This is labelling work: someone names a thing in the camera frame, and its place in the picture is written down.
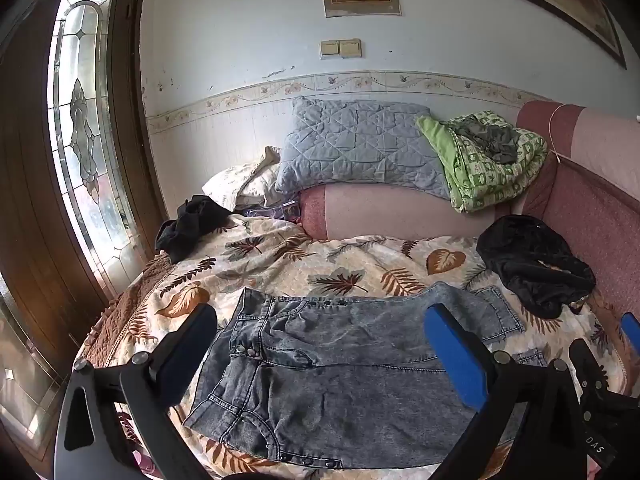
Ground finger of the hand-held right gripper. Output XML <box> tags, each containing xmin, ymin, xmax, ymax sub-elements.
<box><xmin>619</xmin><ymin>311</ymin><xmax>640</xmax><ymax>352</ymax></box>
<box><xmin>569</xmin><ymin>338</ymin><xmax>610</xmax><ymax>403</ymax></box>

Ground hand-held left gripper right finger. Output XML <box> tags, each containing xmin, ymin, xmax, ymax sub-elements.
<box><xmin>424</xmin><ymin>304</ymin><xmax>617</xmax><ymax>480</ymax></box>

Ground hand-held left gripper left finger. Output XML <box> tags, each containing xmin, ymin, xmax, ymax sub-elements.
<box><xmin>52</xmin><ymin>302</ymin><xmax>218</xmax><ymax>480</ymax></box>

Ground grey denim pants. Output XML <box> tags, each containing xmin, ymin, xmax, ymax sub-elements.
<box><xmin>182</xmin><ymin>282</ymin><xmax>548</xmax><ymax>471</ymax></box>

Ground brown quilted bedspread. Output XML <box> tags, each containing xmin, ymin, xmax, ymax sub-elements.
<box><xmin>74</xmin><ymin>252</ymin><xmax>175</xmax><ymax>378</ymax></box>

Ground black garment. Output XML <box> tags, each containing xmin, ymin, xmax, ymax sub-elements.
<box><xmin>155</xmin><ymin>196</ymin><xmax>234</xmax><ymax>265</ymax></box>
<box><xmin>476</xmin><ymin>215</ymin><xmax>597</xmax><ymax>320</ymax></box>

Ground leaf print blanket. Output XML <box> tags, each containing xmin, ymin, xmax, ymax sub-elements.
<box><xmin>112</xmin><ymin>216</ymin><xmax>630</xmax><ymax>480</ymax></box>

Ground purple plastic packet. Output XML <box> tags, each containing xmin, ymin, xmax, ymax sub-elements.
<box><xmin>244</xmin><ymin>201</ymin><xmax>302</xmax><ymax>224</ymax></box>

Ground pink upholstered headboard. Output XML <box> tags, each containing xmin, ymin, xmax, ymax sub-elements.
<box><xmin>298</xmin><ymin>100</ymin><xmax>640</xmax><ymax>378</ymax></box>

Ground low stained glass panel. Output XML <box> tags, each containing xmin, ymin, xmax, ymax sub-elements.
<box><xmin>0</xmin><ymin>274</ymin><xmax>72</xmax><ymax>433</ymax></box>

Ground white patterned pillow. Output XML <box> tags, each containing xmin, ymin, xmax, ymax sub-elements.
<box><xmin>202</xmin><ymin>146</ymin><xmax>283</xmax><ymax>212</ymax></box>

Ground green patterned blanket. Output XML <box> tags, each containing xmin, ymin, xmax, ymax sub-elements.
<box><xmin>416</xmin><ymin>111</ymin><xmax>549</xmax><ymax>213</ymax></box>

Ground dark grey cloth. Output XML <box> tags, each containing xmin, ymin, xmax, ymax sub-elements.
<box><xmin>452</xmin><ymin>115</ymin><xmax>524</xmax><ymax>165</ymax></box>

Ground grey quilted pillow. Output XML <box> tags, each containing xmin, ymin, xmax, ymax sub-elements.
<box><xmin>274</xmin><ymin>96</ymin><xmax>453</xmax><ymax>201</ymax></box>

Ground brown wooden door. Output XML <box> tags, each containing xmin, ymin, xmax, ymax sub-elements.
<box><xmin>0</xmin><ymin>0</ymin><xmax>170</xmax><ymax>466</ymax></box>

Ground tall stained glass panel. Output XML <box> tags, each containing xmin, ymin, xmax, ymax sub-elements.
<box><xmin>47</xmin><ymin>0</ymin><xmax>149</xmax><ymax>292</ymax></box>

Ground thin cord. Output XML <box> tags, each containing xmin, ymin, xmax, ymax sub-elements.
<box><xmin>547</xmin><ymin>102</ymin><xmax>572</xmax><ymax>161</ymax></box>

